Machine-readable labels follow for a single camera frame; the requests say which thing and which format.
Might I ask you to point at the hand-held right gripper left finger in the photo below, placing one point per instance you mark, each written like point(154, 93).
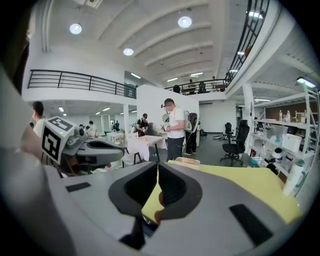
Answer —
point(95, 212)

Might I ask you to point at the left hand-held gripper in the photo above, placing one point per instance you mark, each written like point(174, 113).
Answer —
point(51, 142)

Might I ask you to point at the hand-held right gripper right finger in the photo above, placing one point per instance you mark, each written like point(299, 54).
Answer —
point(212, 220)

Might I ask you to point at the person's left forearm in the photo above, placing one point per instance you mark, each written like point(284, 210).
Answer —
point(30, 145)

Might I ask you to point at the table with yellow cloth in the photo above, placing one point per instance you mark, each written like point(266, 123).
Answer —
point(250, 185)

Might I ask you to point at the black office chair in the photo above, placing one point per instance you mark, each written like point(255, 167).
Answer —
point(228, 128)
point(237, 142)

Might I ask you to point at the person's left hand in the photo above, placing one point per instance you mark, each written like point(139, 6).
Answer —
point(75, 167)

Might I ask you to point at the person's right hand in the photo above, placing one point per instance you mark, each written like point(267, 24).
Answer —
point(161, 201)

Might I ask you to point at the table with white cloth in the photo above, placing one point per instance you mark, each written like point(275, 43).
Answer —
point(142, 147)

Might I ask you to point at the beige open box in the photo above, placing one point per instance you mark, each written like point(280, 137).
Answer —
point(187, 162)

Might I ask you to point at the white green tumbler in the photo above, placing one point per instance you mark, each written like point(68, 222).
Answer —
point(293, 177)

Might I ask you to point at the black balcony railing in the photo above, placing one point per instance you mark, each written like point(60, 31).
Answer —
point(50, 71)
point(260, 26)

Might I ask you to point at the round ceiling lamp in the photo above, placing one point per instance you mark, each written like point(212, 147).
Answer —
point(128, 51)
point(75, 28)
point(185, 22)

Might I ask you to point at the white shelf rack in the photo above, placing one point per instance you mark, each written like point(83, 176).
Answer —
point(287, 140)

